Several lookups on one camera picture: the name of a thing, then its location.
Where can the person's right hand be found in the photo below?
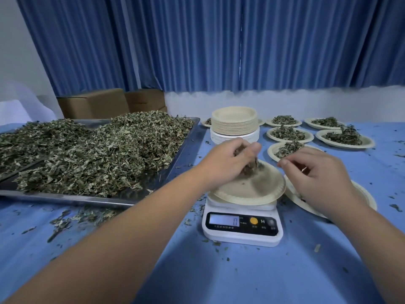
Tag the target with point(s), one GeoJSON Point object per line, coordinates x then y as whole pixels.
{"type": "Point", "coordinates": [326, 183]}

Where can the person's left hand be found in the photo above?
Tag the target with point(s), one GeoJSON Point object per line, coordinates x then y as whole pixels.
{"type": "Point", "coordinates": [221, 164]}

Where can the person's right fingers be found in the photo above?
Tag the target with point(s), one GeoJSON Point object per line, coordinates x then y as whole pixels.
{"type": "Point", "coordinates": [296, 161]}

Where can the person's left fingers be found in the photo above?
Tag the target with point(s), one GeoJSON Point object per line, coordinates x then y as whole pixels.
{"type": "Point", "coordinates": [251, 151]}

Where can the clump of dried leaves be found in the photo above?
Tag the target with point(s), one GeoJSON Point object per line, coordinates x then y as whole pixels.
{"type": "Point", "coordinates": [253, 169]}

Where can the person's right forearm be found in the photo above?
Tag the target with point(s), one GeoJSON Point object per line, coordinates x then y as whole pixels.
{"type": "Point", "coordinates": [376, 250]}

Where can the person's left forearm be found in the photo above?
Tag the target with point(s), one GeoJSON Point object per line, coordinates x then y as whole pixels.
{"type": "Point", "coordinates": [120, 243]}

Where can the group of leaf-filled paper plates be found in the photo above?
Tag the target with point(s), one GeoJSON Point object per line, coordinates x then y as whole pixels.
{"type": "Point", "coordinates": [289, 134]}

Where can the stack of white paper plates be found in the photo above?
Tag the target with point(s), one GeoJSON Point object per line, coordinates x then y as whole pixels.
{"type": "Point", "coordinates": [221, 137]}

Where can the stack of beige paper plates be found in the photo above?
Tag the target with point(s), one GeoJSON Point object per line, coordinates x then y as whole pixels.
{"type": "Point", "coordinates": [234, 121]}

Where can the empty beige paper plate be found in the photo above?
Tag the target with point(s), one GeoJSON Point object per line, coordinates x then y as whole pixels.
{"type": "Point", "coordinates": [253, 189]}

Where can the beige paper plate with crumbs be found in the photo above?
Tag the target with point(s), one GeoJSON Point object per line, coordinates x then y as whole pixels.
{"type": "Point", "coordinates": [365, 194]}

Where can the white digital kitchen scale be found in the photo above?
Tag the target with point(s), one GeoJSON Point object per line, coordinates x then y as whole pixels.
{"type": "Point", "coordinates": [240, 239]}

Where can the blue tablecloth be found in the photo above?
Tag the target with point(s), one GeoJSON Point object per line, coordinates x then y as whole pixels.
{"type": "Point", "coordinates": [284, 275]}

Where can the blue pleated curtain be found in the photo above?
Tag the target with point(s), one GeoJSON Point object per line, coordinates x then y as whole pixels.
{"type": "Point", "coordinates": [177, 41]}
{"type": "Point", "coordinates": [316, 41]}

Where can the pile of dried green leaves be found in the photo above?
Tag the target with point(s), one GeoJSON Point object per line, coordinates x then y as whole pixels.
{"type": "Point", "coordinates": [120, 151]}
{"type": "Point", "coordinates": [41, 139]}

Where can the large brown cardboard box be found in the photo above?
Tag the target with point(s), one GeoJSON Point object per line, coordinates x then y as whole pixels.
{"type": "Point", "coordinates": [93, 104]}

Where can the scattered dried leaf crumbs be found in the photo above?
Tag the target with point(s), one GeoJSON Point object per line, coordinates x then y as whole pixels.
{"type": "Point", "coordinates": [79, 218]}

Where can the white plastic sheet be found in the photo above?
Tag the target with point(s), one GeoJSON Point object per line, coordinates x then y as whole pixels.
{"type": "Point", "coordinates": [22, 107]}

